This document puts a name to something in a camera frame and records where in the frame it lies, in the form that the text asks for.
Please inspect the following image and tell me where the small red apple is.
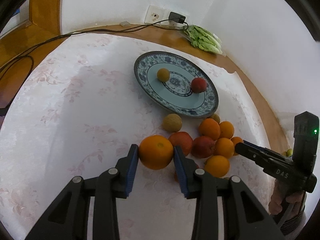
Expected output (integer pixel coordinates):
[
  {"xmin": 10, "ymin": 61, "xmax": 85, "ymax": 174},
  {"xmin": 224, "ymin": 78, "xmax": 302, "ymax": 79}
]
[{"xmin": 191, "ymin": 77, "xmax": 207, "ymax": 94}]

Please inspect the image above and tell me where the large orange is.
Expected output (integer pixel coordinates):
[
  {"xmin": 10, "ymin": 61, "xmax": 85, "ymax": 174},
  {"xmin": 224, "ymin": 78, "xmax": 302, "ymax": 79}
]
[
  {"xmin": 204, "ymin": 155, "xmax": 230, "ymax": 178},
  {"xmin": 139, "ymin": 135, "xmax": 174, "ymax": 170}
]

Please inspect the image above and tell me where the white plastic bag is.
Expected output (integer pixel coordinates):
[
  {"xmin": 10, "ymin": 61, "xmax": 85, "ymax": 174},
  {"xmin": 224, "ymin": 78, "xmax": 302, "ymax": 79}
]
[{"xmin": 278, "ymin": 112, "xmax": 298, "ymax": 131}]

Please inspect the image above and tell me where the bagged green lettuce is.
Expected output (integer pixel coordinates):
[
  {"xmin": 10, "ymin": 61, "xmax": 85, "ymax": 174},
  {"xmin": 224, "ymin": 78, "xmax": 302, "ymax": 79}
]
[{"xmin": 183, "ymin": 25, "xmax": 224, "ymax": 55}]

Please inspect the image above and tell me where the person's right hand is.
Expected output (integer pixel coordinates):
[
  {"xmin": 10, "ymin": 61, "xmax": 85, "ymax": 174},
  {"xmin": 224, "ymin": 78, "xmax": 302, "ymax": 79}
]
[{"xmin": 268, "ymin": 180, "xmax": 304, "ymax": 219}]

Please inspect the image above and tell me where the small brownish green fruit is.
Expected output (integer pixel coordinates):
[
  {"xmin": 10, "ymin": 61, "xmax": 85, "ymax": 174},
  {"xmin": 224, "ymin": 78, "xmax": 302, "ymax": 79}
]
[{"xmin": 210, "ymin": 113, "xmax": 221, "ymax": 124}]

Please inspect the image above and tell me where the blue patterned ceramic plate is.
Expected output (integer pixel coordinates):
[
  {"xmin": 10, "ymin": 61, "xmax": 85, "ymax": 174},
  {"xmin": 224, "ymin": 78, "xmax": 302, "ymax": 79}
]
[{"xmin": 134, "ymin": 51, "xmax": 219, "ymax": 118}]

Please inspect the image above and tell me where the white floral tablecloth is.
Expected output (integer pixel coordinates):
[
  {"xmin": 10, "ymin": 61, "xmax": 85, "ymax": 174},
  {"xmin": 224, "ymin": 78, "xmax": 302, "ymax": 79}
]
[{"xmin": 1, "ymin": 34, "xmax": 270, "ymax": 239}]

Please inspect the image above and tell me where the black power adapter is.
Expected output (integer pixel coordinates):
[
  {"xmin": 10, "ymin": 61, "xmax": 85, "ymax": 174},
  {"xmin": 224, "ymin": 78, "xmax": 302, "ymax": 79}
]
[{"xmin": 168, "ymin": 11, "xmax": 186, "ymax": 24}]

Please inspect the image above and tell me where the white wall socket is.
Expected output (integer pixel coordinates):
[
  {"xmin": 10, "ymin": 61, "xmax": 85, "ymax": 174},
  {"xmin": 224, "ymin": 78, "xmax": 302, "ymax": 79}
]
[{"xmin": 144, "ymin": 5, "xmax": 189, "ymax": 30}]

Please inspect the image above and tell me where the black power cable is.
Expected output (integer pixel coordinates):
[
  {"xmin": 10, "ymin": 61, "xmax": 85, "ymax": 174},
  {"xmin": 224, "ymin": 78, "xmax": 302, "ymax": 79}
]
[{"xmin": 0, "ymin": 18, "xmax": 189, "ymax": 81}]

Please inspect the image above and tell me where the brownish green pear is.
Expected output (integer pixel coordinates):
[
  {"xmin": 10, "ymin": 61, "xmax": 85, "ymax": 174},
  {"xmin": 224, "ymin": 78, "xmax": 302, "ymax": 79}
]
[{"xmin": 162, "ymin": 114, "xmax": 182, "ymax": 133}]

